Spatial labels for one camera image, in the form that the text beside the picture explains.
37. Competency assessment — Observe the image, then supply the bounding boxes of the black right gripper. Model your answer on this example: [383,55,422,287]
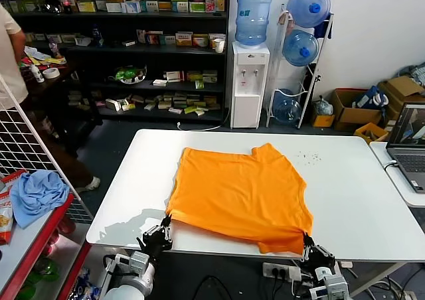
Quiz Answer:
[299,232,336,276]

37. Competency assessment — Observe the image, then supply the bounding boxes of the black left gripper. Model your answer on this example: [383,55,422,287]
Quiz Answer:
[138,214,174,260]

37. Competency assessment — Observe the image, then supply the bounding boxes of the orange t-shirt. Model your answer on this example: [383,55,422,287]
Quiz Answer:
[165,143,315,255]

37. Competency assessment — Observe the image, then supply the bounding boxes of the pile of grey clothes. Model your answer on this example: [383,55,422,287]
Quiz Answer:
[396,60,425,88]

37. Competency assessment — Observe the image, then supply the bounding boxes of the white power strip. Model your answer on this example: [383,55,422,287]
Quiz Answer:
[262,262,301,283]

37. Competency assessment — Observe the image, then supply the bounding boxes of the large white table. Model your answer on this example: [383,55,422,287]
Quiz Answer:
[85,128,425,263]

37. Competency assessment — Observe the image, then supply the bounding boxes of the small white side table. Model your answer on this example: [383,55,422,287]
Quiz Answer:
[369,140,425,208]

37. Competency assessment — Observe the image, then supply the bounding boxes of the green plastic bottle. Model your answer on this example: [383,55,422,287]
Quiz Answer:
[33,257,61,281]

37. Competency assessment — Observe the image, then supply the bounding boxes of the red-edged grey shelf cart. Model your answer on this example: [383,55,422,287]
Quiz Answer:
[0,193,92,300]

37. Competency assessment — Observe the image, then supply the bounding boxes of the small yellow carton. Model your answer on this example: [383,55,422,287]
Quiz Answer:
[313,113,336,128]

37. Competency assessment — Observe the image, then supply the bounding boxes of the crumpled light blue cloth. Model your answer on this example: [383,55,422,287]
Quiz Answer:
[9,170,70,230]

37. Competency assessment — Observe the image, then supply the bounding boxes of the yellow plastic crate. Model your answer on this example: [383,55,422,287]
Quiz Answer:
[353,121,389,144]

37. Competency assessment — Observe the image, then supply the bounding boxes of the grey laptop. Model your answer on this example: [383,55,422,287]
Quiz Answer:
[386,102,425,194]

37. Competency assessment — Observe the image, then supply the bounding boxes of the open brown cardboard box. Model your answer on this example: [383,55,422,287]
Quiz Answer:
[330,87,383,132]

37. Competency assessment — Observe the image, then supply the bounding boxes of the tied clear plastic bag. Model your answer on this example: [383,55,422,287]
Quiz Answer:
[313,96,334,115]

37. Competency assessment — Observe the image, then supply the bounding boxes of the green white bowl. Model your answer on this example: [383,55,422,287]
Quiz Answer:
[112,64,148,85]

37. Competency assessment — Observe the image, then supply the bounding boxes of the white metal jug rack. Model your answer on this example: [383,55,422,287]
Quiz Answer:
[265,3,335,130]

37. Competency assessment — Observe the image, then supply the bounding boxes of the red snack packet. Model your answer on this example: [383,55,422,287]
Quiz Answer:
[0,169,27,192]

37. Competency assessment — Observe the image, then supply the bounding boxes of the blue shopping bag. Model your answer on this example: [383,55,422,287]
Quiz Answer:
[352,86,389,110]

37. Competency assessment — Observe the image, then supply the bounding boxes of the white water dispenser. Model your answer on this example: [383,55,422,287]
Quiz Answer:
[230,40,270,129]

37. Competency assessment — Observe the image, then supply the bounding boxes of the black folded tripod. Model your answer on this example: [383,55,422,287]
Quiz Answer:
[307,72,323,115]

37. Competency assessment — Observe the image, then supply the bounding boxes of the black shelving unit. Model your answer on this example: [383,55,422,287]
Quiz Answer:
[0,0,231,125]

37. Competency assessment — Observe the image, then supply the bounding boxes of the dark brown wooden table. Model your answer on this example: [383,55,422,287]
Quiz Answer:
[19,57,104,160]

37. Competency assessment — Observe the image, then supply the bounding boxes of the stacked brown cardboard box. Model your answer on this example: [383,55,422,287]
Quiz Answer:
[378,75,425,128]

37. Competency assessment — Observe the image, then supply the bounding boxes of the orange white medicine box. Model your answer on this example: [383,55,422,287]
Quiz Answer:
[175,31,193,46]

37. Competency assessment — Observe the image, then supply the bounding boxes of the red yellow medicine box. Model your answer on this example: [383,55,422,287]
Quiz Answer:
[192,33,209,48]

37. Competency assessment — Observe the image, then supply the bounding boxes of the small white plastic bottle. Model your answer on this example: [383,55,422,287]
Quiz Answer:
[30,64,45,83]

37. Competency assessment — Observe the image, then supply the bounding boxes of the blue drink bottle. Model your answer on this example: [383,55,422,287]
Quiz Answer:
[91,23,104,48]

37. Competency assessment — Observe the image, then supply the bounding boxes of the blue white medicine box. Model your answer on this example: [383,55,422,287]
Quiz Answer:
[122,0,142,14]

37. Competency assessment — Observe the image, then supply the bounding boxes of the person in beige shirt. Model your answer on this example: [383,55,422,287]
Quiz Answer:
[0,3,101,194]

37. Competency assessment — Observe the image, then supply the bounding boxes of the upright blue water jug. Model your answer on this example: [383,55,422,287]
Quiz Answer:
[234,0,272,47]

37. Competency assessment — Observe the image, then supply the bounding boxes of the yellow green medicine box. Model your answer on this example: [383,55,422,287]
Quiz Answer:
[76,0,97,13]

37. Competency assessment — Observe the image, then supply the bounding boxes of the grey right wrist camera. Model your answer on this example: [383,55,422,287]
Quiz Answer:
[310,273,349,300]

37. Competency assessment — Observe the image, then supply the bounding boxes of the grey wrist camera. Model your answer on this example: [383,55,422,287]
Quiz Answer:
[128,252,149,273]
[310,273,349,300]

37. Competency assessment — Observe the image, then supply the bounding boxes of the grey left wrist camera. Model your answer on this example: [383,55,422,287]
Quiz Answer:
[128,252,149,273]

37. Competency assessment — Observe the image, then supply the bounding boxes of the black floor cable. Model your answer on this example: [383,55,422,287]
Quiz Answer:
[195,275,233,300]

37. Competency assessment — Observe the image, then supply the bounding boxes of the white floor cable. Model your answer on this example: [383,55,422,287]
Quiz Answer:
[177,109,232,131]

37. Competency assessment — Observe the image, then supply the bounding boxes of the white wire grid panel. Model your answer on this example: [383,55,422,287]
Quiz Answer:
[0,74,94,224]

